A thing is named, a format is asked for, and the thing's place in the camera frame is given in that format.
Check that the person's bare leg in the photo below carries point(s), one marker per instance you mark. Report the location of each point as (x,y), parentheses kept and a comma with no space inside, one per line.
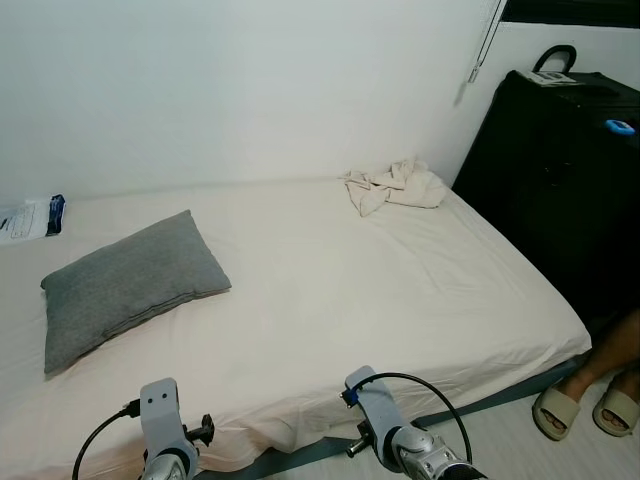
(630,382)
(615,350)

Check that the crumpled cream cloth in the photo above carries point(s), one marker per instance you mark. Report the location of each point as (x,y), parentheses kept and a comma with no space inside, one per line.
(405,185)

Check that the white blind wand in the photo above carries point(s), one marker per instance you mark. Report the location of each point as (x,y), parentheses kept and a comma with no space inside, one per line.
(478,65)

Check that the dark grey bed base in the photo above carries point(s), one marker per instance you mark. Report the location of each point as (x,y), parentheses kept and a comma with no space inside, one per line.
(480,405)

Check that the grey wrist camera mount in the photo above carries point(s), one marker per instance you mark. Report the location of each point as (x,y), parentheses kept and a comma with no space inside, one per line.
(378,405)
(160,410)

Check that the white paper label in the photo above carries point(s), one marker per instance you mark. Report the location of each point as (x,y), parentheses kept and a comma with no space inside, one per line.
(550,77)

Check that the grey pillow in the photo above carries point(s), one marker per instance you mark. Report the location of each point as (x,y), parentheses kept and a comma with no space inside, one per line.
(125,285)

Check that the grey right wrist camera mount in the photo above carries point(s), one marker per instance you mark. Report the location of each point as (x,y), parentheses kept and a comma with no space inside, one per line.
(378,405)

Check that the dark window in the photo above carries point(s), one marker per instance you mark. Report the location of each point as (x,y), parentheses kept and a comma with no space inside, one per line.
(570,10)

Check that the blue tag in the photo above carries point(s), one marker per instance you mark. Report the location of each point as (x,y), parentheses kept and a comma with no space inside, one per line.
(620,127)

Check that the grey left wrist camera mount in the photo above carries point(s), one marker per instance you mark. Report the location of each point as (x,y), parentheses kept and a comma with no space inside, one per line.
(160,410)

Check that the white and blue packet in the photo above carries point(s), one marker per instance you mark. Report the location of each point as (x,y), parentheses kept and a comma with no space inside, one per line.
(20,220)

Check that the tall black hard case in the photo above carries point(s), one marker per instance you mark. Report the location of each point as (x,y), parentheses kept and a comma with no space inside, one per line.
(550,180)

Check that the mattress with cream sheet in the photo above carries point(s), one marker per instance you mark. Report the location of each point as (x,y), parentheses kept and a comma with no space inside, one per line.
(350,290)

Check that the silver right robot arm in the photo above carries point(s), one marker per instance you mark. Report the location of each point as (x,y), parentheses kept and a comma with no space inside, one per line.
(420,450)

